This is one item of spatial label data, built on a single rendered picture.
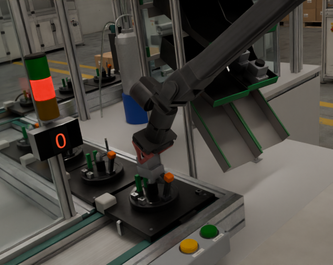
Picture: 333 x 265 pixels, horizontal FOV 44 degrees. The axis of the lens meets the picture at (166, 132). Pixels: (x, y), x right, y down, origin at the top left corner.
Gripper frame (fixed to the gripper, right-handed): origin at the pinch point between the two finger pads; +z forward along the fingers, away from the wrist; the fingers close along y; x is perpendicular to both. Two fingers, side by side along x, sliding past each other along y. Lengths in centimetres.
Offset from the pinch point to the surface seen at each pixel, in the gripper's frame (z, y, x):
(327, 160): 12, -65, 29
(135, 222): 8.2, 10.8, 10.9
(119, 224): 10.8, 13.4, 7.9
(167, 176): -1.8, 0.7, 8.3
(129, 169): 22.9, -7.6, -10.1
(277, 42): 38, -152, -43
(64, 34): 42, -43, -101
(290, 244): 2.9, -16.6, 40.3
